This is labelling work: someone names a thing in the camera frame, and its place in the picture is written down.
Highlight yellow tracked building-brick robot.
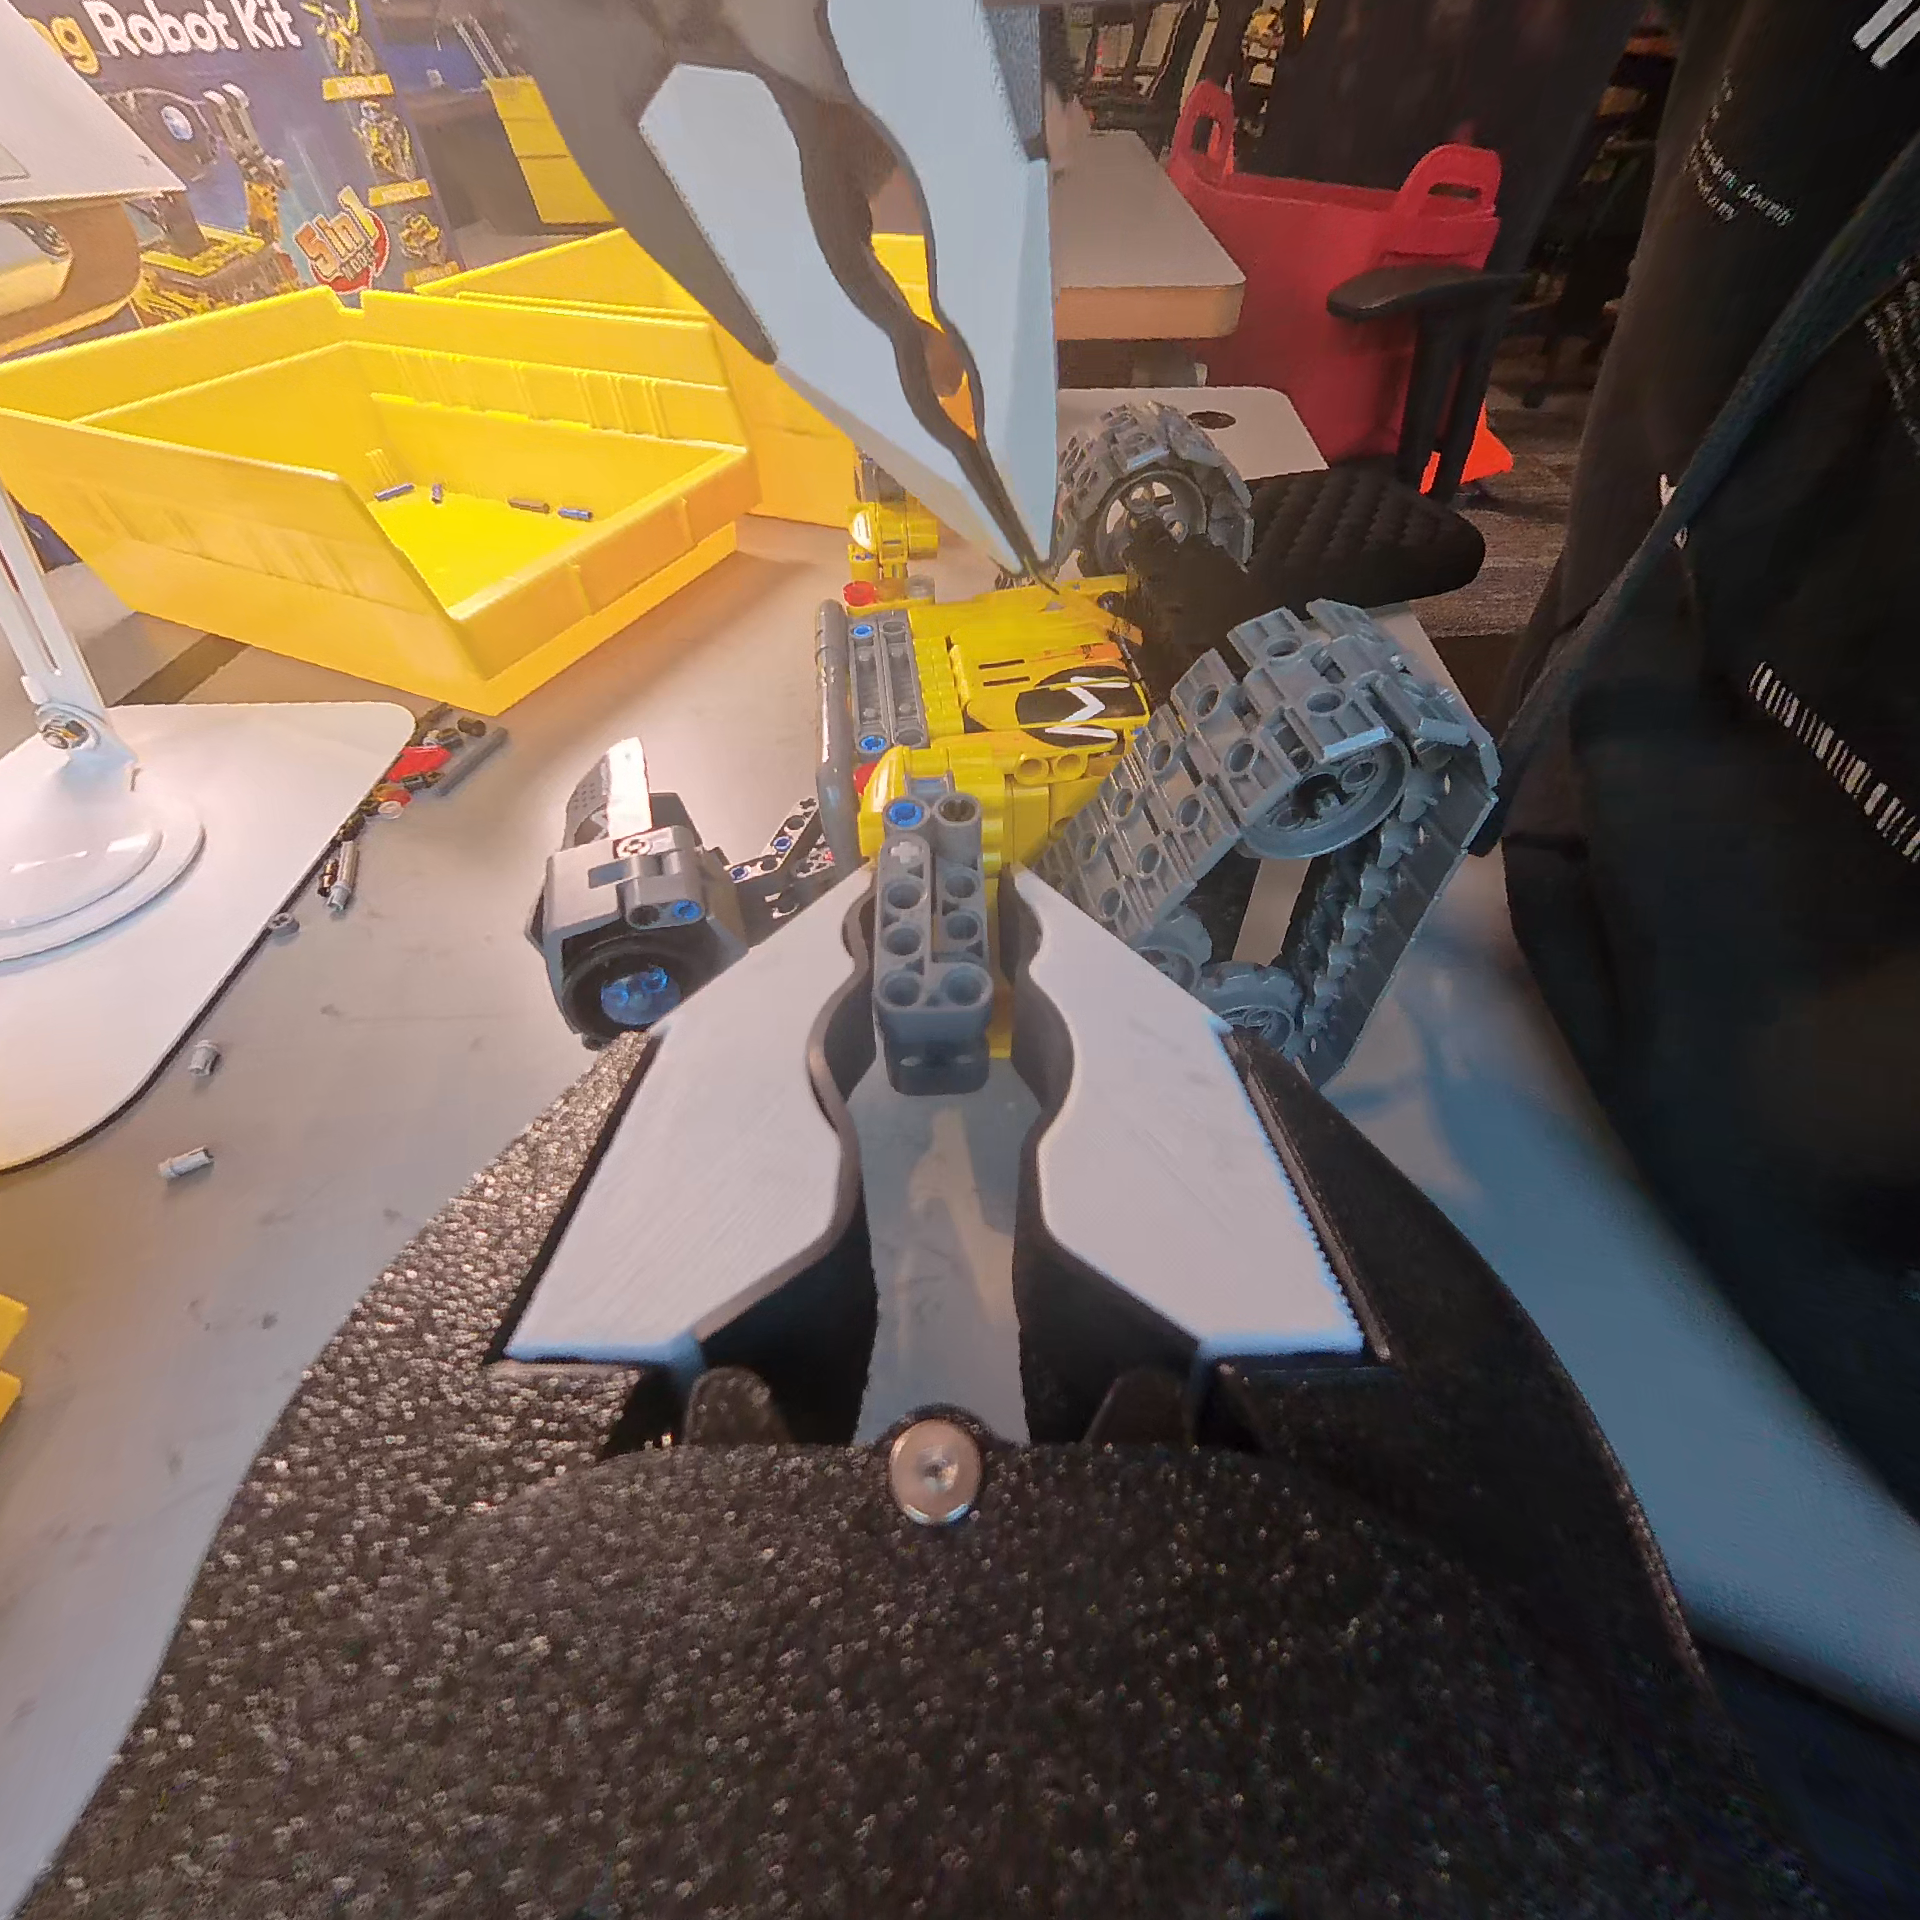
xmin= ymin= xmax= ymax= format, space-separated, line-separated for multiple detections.
xmin=524 ymin=396 xmax=1505 ymax=1100

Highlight orange cone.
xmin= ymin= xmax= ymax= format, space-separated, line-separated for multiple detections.
xmin=1422 ymin=392 xmax=1513 ymax=499

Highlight stacked yellow storage bins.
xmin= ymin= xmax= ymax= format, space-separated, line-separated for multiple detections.
xmin=476 ymin=71 xmax=606 ymax=230

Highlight white desk lamp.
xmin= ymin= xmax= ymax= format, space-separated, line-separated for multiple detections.
xmin=0 ymin=0 xmax=418 ymax=1175

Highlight red plastic tub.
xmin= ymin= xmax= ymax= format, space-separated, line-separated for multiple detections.
xmin=1165 ymin=82 xmax=1505 ymax=451

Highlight blue robot kit box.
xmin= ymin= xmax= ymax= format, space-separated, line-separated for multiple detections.
xmin=81 ymin=0 xmax=451 ymax=330

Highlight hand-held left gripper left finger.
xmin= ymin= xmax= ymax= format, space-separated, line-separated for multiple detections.
xmin=506 ymin=869 xmax=884 ymax=1420

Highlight large yellow plastic bin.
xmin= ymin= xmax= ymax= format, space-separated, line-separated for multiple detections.
xmin=0 ymin=284 xmax=759 ymax=717

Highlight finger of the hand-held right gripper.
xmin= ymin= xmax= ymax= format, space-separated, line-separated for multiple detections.
xmin=636 ymin=62 xmax=1039 ymax=563
xmin=823 ymin=0 xmax=1061 ymax=569

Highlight pile of small brick pieces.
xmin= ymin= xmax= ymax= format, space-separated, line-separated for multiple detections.
xmin=355 ymin=701 xmax=509 ymax=824

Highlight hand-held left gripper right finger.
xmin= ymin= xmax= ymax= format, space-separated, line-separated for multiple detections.
xmin=1007 ymin=865 xmax=1364 ymax=1420

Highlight black office chair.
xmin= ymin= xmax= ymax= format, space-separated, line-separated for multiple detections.
xmin=1241 ymin=265 xmax=1535 ymax=606

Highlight grey desk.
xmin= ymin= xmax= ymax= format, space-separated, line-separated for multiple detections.
xmin=0 ymin=510 xmax=1920 ymax=1907

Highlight white table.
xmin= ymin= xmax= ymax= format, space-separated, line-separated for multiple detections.
xmin=1050 ymin=132 xmax=1250 ymax=349

